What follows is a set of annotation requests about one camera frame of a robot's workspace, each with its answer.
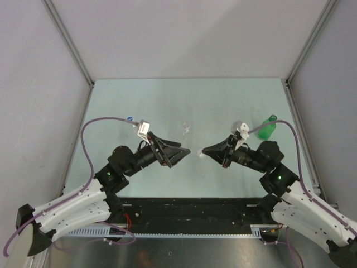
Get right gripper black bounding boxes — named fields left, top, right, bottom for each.
left=202, top=135, right=268, bottom=174

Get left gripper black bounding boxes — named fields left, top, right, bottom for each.
left=125, top=132, right=190, bottom=178

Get clear plastic bottle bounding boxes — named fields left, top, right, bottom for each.
left=182, top=121, right=190, bottom=135
left=127, top=121, right=139, bottom=128

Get green plastic bottle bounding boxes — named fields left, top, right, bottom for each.
left=258, top=119, right=276, bottom=140

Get green bottle cap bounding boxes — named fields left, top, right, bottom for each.
left=268, top=115, right=277, bottom=122

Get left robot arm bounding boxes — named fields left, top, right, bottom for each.
left=16, top=132, right=191, bottom=257

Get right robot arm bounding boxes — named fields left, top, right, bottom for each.
left=201, top=135, right=356, bottom=267

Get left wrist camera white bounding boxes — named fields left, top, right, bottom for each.
left=137, top=120, right=150, bottom=143

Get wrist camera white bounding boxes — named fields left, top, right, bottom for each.
left=137, top=120, right=150, bottom=143
left=231, top=121, right=249, bottom=151

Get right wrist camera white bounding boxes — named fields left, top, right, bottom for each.
left=231, top=121, right=249, bottom=151

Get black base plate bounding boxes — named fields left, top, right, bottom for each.
left=107, top=198, right=276, bottom=231

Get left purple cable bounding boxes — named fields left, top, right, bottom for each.
left=4, top=116, right=142, bottom=257

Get purple cable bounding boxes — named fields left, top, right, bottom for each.
left=248, top=119, right=357, bottom=266
left=4, top=116, right=142, bottom=257

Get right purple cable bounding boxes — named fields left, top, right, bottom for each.
left=248, top=119, right=357, bottom=266

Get grey slotted cable duct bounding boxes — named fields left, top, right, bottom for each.
left=66, top=225, right=261, bottom=238

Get left aluminium corner post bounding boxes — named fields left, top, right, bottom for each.
left=41, top=0, right=95, bottom=88

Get aluminium corner post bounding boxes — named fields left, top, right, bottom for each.
left=284, top=0, right=339, bottom=84
left=41, top=0, right=95, bottom=88

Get right aluminium corner post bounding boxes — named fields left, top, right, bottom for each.
left=284, top=0, right=339, bottom=84

